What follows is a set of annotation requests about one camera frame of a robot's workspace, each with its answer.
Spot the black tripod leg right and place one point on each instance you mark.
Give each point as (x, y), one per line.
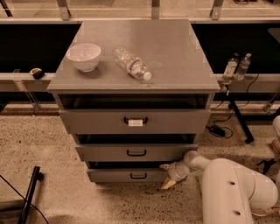
(249, 137)

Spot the black stand leg left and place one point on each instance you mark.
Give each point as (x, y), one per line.
(35, 177)

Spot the left standing water bottle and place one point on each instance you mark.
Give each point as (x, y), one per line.
(230, 68)

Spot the black grabber tool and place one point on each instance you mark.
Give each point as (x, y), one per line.
(266, 165)

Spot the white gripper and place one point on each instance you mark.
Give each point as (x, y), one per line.
(175, 171)

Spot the grey top drawer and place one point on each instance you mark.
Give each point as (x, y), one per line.
(133, 121)

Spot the grey bottom drawer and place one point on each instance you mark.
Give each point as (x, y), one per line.
(127, 175)

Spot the clear plastic water bottle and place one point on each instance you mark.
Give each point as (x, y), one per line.
(132, 64)

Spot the white ceramic bowl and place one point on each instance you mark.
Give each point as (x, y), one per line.
(84, 57)

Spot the standing water bottle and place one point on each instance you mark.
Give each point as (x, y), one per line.
(243, 67)
(230, 68)

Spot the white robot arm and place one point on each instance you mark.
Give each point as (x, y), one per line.
(230, 191)

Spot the black power adapter with cable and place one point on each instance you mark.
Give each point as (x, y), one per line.
(217, 128)

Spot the grey middle drawer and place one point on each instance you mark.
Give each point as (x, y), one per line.
(133, 152)

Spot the grey drawer cabinet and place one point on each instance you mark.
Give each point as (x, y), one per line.
(144, 105)

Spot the white trouser leg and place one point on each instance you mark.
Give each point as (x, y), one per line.
(276, 125)

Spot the small black yellow object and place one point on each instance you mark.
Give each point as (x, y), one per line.
(37, 73)

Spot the grey drawer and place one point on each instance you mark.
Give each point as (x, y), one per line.
(127, 175)
(133, 121)
(133, 152)

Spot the right standing water bottle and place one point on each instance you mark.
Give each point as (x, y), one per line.
(243, 67)

